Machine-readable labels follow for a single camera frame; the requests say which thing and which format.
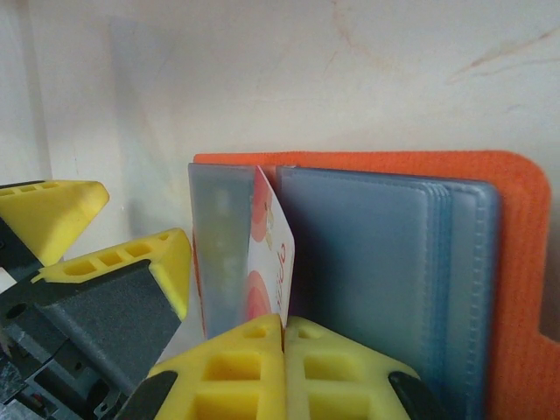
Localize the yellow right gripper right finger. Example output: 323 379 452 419
283 315 455 420

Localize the white red card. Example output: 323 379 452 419
242 164 297 330

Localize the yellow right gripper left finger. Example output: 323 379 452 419
115 312 287 420

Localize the orange card holder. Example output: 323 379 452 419
186 150 560 420

